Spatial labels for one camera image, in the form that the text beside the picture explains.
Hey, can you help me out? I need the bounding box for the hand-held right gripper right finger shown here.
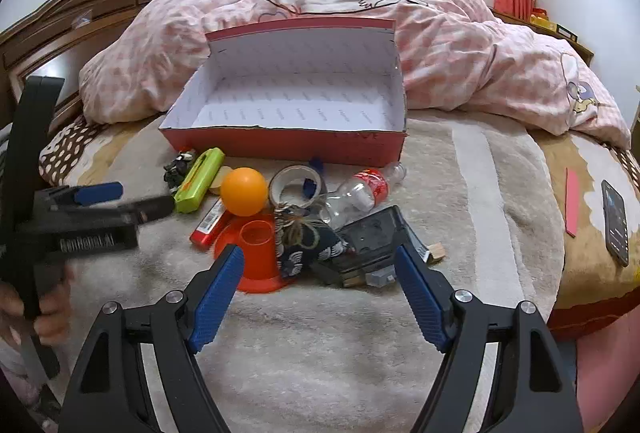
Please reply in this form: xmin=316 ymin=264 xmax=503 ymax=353
xmin=394 ymin=243 xmax=585 ymax=433

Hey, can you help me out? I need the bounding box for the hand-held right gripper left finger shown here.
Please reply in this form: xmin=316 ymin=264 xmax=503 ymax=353
xmin=59 ymin=243 xmax=246 ymax=433

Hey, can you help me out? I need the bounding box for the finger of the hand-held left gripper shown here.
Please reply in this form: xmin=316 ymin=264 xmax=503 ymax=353
xmin=35 ymin=182 xmax=124 ymax=214
xmin=47 ymin=194 xmax=176 ymax=234

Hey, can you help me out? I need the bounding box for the black and white toy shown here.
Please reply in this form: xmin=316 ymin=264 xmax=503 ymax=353
xmin=162 ymin=150 xmax=197 ymax=189

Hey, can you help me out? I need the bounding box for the green utility knife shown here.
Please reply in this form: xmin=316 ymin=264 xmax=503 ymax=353
xmin=174 ymin=147 xmax=226 ymax=214

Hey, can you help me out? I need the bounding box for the red plastic funnel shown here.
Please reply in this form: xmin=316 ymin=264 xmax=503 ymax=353
xmin=214 ymin=213 xmax=297 ymax=292

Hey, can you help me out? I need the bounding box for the red lighter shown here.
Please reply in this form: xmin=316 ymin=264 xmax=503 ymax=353
xmin=189 ymin=198 xmax=232 ymax=247

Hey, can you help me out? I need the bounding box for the round wooden disc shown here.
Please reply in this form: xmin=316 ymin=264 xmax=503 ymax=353
xmin=209 ymin=167 xmax=233 ymax=196

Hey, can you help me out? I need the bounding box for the dark grey plastic box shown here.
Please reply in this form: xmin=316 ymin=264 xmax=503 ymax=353
xmin=310 ymin=204 xmax=431 ymax=288

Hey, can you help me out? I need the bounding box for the dark blue patterned pouch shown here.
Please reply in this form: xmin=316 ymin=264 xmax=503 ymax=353
xmin=274 ymin=208 xmax=351 ymax=278

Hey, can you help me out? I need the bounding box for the orange ball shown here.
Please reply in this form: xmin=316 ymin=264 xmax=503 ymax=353
xmin=220 ymin=167 xmax=268 ymax=216

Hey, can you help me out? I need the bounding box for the key ring with twine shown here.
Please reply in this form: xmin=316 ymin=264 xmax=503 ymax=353
xmin=272 ymin=203 xmax=321 ymax=249

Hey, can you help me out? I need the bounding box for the clear plastic bottle red label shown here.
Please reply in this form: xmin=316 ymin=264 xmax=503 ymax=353
xmin=320 ymin=163 xmax=408 ymax=230

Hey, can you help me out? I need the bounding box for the black tape roll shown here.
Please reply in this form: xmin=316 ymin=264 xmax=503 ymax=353
xmin=268 ymin=164 xmax=328 ymax=209

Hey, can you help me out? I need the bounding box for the red cardboard box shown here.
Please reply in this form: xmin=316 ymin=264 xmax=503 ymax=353
xmin=158 ymin=17 xmax=408 ymax=167

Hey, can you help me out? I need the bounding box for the person's left hand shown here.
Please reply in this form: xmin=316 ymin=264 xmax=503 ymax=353
xmin=0 ymin=263 xmax=73 ymax=344

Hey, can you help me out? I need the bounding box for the brown polka dot pillow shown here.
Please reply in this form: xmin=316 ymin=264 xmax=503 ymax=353
xmin=39 ymin=116 xmax=108 ymax=186

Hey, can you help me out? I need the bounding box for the beige fleece blanket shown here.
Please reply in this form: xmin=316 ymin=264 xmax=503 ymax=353
xmin=45 ymin=113 xmax=566 ymax=433

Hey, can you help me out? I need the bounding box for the tan cartoon bed sheet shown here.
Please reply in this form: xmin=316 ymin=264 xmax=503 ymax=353
xmin=520 ymin=128 xmax=640 ymax=329

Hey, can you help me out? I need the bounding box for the dark wooden headboard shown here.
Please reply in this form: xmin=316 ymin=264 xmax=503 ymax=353
xmin=0 ymin=0 xmax=246 ymax=134

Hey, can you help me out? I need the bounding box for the red paper strip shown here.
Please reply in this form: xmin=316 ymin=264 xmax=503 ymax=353
xmin=565 ymin=167 xmax=580 ymax=238

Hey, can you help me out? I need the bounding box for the pink mattress cover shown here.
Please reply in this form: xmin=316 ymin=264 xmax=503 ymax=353
xmin=550 ymin=308 xmax=640 ymax=433

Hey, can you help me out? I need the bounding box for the black smartphone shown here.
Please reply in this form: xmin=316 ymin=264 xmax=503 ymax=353
xmin=601 ymin=180 xmax=631 ymax=267

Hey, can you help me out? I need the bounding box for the pink checked quilt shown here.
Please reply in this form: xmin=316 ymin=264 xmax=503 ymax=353
xmin=79 ymin=0 xmax=632 ymax=149

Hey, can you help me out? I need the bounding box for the yellow box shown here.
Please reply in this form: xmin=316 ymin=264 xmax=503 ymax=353
xmin=531 ymin=7 xmax=557 ymax=31

